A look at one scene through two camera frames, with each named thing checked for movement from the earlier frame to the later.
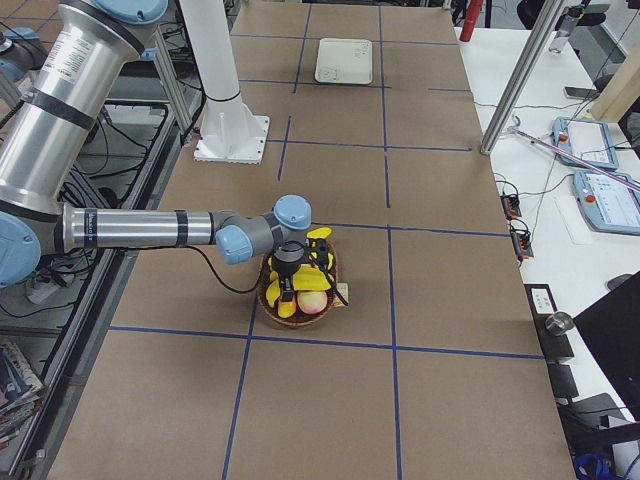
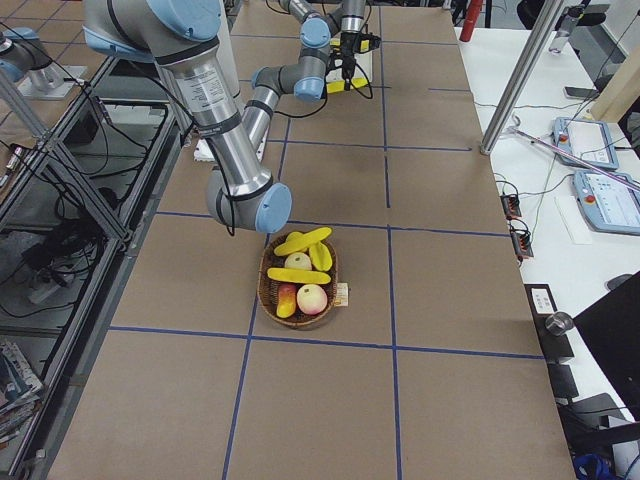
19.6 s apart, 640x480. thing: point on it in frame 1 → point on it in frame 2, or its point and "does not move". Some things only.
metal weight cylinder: x=558 y=323 does not move
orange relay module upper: x=511 y=206 does not move
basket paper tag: x=342 y=288 does not move
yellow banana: x=309 y=278 → x=339 y=86
